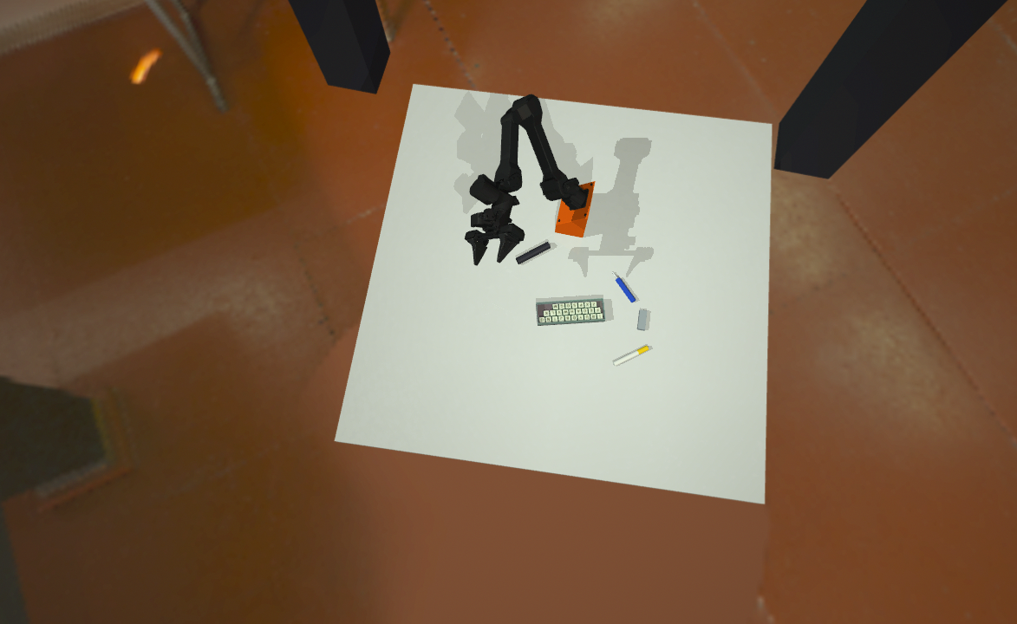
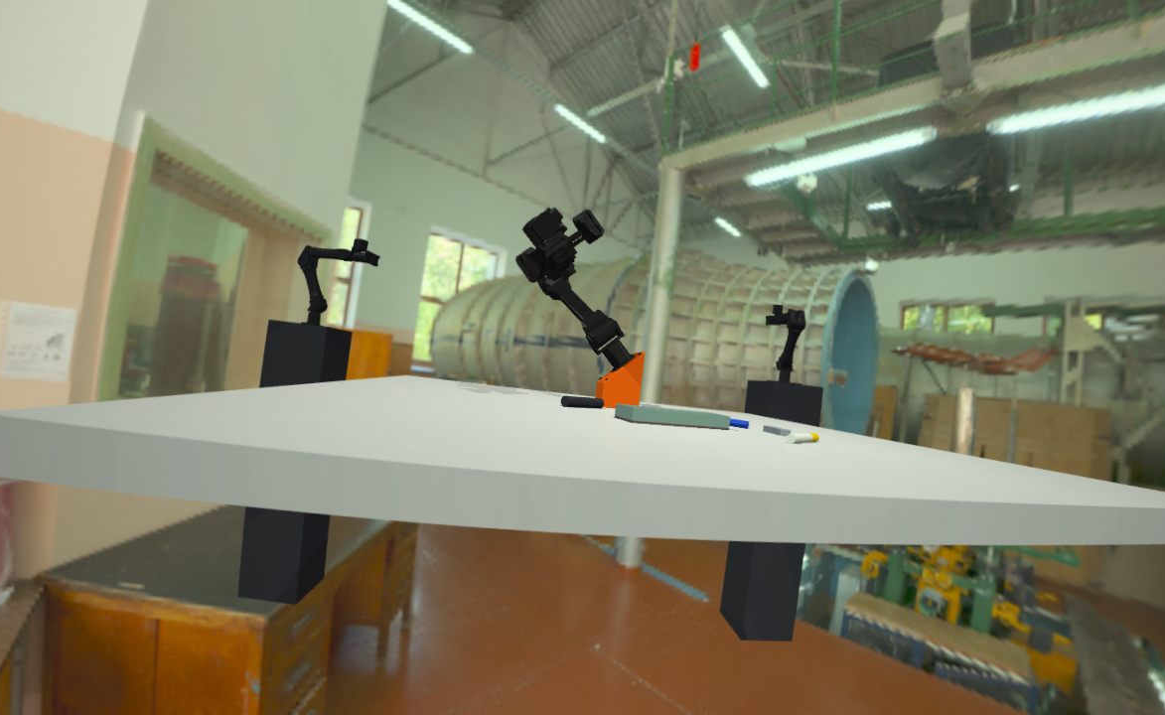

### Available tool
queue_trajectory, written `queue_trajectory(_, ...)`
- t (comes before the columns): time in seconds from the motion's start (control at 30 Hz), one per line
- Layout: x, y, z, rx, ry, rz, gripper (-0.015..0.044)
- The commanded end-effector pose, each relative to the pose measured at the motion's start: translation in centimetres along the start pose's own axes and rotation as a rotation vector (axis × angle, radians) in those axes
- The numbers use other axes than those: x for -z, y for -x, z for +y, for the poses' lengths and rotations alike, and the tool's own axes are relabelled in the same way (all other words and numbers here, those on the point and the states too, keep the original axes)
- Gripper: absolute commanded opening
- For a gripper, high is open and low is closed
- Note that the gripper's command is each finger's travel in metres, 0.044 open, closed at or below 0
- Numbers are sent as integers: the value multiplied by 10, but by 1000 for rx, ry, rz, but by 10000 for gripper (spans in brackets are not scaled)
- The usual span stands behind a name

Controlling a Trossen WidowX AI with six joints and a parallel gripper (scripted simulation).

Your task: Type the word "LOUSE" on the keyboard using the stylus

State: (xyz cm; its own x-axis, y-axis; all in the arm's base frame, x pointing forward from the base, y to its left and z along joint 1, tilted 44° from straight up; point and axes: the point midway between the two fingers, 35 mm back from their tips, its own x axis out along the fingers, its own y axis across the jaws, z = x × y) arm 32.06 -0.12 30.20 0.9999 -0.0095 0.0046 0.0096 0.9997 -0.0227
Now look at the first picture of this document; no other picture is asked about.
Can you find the white-keyed keyboard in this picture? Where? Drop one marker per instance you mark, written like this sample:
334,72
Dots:
570,311

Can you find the white and yellow cylinder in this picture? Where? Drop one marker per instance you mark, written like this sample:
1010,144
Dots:
631,355

